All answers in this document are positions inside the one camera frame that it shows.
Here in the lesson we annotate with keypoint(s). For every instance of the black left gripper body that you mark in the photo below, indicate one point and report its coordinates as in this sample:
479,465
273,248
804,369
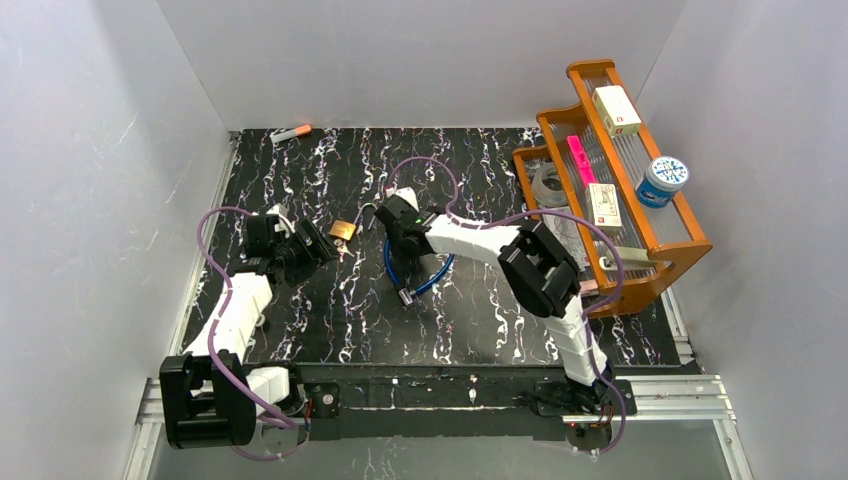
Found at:
317,240

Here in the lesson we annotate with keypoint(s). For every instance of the clear tape roll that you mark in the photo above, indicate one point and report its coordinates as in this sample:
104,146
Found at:
547,188

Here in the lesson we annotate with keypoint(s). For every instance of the white small box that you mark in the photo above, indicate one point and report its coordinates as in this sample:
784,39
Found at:
603,207

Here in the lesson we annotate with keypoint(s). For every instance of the beige stapler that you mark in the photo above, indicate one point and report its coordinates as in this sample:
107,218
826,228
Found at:
631,259

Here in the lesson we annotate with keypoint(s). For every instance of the brass padlock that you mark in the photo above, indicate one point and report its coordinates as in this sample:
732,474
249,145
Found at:
346,230

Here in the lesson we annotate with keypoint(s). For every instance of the white box upper shelf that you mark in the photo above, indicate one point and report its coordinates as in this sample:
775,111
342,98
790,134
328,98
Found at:
616,111

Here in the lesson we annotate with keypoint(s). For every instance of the pink highlighter pen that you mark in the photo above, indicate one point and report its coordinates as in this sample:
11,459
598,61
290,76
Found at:
581,160

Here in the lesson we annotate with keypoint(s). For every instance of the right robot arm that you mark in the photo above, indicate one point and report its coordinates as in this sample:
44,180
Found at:
542,274

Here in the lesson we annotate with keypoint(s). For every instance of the blue cable lock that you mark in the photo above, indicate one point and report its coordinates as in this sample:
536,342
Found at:
406,295

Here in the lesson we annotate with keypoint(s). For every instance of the silver padlock keys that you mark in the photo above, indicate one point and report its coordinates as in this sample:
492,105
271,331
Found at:
342,248

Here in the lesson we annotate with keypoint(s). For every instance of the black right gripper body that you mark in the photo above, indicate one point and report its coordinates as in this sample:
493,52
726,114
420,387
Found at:
389,221

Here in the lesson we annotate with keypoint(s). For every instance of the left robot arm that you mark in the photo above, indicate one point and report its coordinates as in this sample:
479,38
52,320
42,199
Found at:
210,398

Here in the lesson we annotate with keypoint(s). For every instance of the blue white round jar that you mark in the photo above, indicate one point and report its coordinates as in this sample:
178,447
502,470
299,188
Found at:
662,180

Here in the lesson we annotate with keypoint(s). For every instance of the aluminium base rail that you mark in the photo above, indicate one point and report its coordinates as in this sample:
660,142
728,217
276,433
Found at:
466,360

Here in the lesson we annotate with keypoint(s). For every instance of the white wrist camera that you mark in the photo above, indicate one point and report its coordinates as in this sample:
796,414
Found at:
408,194
282,224

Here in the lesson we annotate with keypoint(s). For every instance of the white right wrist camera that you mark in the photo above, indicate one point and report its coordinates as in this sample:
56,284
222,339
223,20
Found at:
408,194

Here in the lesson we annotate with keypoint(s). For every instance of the packaged protractor ruler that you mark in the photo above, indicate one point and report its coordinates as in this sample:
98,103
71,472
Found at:
567,232

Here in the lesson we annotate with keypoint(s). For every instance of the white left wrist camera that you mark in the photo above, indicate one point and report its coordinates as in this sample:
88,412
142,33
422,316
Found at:
282,224

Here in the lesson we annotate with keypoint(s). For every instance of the orange capped marker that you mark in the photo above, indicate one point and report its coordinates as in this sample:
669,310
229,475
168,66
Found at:
289,134

